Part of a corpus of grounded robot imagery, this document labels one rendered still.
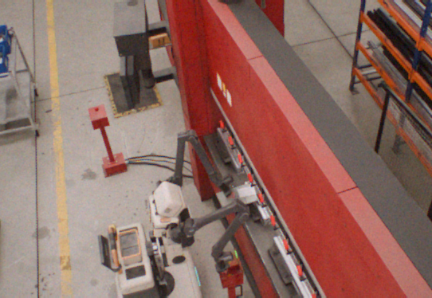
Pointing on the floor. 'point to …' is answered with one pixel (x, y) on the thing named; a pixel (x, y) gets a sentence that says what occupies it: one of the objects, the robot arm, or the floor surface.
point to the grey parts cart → (13, 92)
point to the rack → (397, 60)
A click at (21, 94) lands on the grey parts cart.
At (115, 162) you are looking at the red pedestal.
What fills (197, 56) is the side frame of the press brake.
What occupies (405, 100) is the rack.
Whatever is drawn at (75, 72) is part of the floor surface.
